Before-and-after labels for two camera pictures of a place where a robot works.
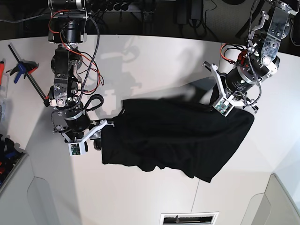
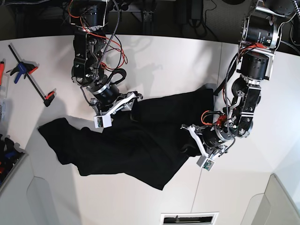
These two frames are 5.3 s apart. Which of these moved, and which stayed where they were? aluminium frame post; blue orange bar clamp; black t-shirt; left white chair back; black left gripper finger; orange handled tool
Moved: black left gripper finger; black t-shirt
Stayed: orange handled tool; left white chair back; blue orange bar clamp; aluminium frame post
